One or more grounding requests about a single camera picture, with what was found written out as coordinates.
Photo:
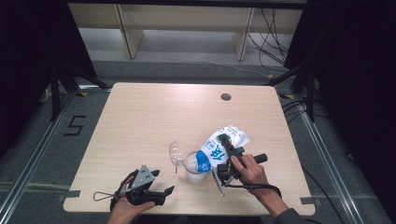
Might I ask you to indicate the grey tape strip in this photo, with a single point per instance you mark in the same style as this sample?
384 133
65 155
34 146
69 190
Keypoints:
307 200
72 194

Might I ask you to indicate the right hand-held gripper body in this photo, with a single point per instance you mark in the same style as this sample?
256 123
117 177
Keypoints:
225 174

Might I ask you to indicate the white blue milk pouch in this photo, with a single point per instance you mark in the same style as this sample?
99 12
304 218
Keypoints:
214 149

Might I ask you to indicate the metal floor rail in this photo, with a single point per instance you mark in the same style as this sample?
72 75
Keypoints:
40 143
323 155

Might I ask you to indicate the person's left hand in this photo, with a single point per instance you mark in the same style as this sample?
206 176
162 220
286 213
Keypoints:
124 213

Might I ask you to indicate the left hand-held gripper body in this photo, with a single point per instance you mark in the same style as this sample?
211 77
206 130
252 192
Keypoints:
144 179

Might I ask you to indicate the pale wooden shelf unit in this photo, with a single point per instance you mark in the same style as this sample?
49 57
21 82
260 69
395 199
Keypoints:
186 15

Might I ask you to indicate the black metal stand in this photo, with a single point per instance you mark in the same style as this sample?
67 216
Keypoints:
55 93
309 93

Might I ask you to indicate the person's right hand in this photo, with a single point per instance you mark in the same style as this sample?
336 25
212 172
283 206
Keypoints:
253 177

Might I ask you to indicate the yellow black floor tape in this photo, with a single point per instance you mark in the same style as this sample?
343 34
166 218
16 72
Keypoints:
287 96
81 94

